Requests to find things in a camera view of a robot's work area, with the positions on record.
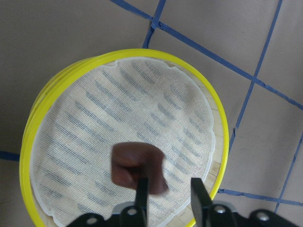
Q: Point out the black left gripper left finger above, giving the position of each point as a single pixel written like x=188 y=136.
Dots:
x=141 y=200

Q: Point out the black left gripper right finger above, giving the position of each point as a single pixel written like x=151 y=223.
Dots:
x=200 y=202

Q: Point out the brown bun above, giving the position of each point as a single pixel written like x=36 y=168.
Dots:
x=131 y=161

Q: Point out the yellow bamboo steamer layer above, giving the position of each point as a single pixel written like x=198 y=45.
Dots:
x=60 y=82
x=144 y=96

